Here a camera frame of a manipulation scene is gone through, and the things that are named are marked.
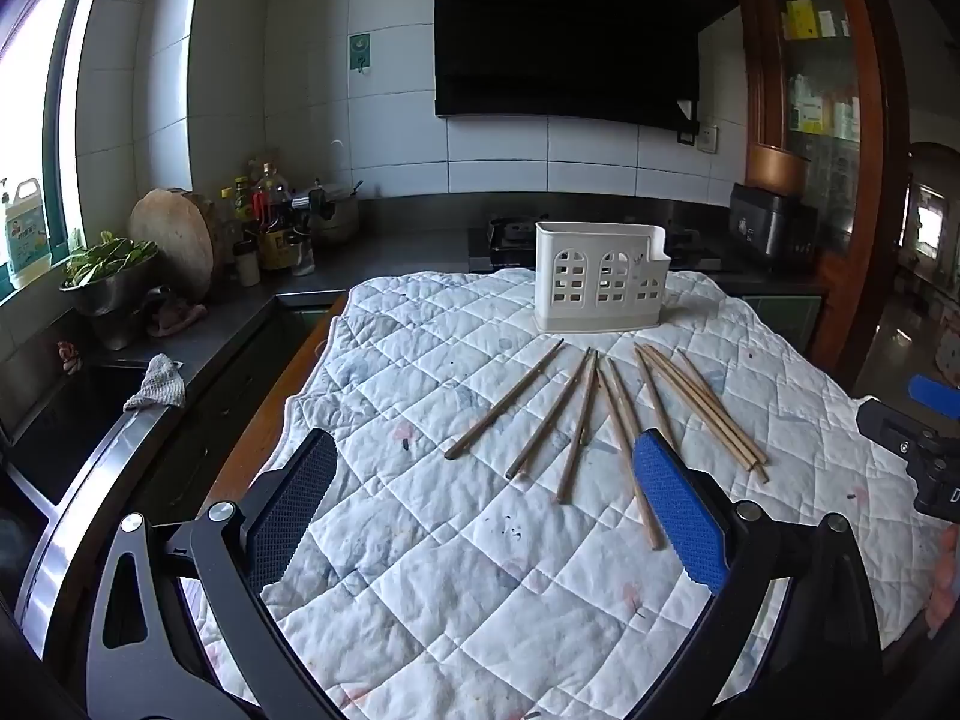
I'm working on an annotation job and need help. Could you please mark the wooden glass-door cabinet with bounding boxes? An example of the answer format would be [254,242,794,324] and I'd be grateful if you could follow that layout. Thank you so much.
[740,0,910,388]

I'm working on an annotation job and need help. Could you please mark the steel pot with handle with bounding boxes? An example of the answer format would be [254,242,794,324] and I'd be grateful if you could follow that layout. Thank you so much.
[291,181,361,239]

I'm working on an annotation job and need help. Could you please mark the green wall hook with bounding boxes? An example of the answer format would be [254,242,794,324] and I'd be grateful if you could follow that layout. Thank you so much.
[348,32,371,73]

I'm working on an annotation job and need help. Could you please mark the black range hood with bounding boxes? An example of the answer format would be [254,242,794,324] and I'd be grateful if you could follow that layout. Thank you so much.
[433,0,739,137]

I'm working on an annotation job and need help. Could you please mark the white quilted cloth mat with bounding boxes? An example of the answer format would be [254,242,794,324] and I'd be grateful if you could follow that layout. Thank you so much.
[262,270,942,718]

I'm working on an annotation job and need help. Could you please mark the copper coloured pot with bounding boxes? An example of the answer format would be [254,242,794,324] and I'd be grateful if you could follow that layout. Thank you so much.
[745,143,809,197]

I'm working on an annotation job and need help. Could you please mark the steel bowl of greens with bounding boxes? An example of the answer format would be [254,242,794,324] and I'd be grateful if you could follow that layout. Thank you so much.
[59,231,160,317]

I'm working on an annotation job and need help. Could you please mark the grey dish rag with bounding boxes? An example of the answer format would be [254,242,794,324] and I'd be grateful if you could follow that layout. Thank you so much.
[124,355,185,411]

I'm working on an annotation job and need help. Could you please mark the wooden chopstick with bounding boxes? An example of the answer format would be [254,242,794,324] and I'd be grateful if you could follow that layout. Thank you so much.
[444,338,565,460]
[597,367,664,551]
[607,358,643,440]
[505,348,594,481]
[633,346,677,449]
[636,344,770,484]
[679,351,768,465]
[555,353,599,504]

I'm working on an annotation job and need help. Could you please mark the detergent jug with label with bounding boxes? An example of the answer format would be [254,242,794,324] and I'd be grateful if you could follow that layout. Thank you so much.
[2,177,52,289]

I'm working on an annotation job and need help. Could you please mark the green cabinet door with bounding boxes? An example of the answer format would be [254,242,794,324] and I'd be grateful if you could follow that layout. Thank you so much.
[743,294,823,356]

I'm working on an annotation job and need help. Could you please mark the black gas stove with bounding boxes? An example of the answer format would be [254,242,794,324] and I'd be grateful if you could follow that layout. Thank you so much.
[467,216,724,275]

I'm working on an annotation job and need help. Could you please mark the black kitchen sink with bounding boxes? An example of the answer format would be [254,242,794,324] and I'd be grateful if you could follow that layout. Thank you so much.
[2,362,146,541]

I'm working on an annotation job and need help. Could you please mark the round wooden cutting board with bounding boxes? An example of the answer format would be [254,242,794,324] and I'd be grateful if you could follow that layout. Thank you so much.
[127,187,218,298]

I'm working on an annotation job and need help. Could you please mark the person's right hand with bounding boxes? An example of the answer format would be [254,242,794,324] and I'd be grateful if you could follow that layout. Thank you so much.
[924,523,958,634]

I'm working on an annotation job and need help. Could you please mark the yellow-capped oil bottle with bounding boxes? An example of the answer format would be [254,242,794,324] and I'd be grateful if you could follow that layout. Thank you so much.
[218,176,252,242]

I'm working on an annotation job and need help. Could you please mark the white plastic utensil holder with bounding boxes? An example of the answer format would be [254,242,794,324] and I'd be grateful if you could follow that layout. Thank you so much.
[534,221,670,333]

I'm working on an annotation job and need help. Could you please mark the white seasoning jar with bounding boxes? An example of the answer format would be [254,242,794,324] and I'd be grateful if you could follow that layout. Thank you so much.
[233,239,260,288]

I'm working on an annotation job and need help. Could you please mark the white wall socket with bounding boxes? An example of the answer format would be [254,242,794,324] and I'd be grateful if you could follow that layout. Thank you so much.
[695,122,719,154]

